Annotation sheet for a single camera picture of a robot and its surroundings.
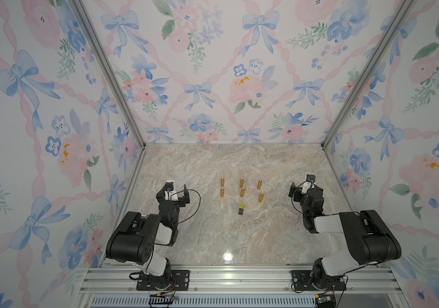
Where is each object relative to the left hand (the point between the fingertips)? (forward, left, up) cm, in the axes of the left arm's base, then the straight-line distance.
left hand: (176, 185), depth 90 cm
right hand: (+3, -62, -2) cm, 62 cm away
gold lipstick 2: (0, -21, -7) cm, 22 cm away
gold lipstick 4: (+1, -31, -8) cm, 32 cm away
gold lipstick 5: (-2, -40, -7) cm, 41 cm away
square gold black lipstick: (-9, -30, -6) cm, 32 cm away
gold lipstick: (+7, -21, -8) cm, 24 cm away
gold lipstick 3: (+7, -31, -8) cm, 33 cm away
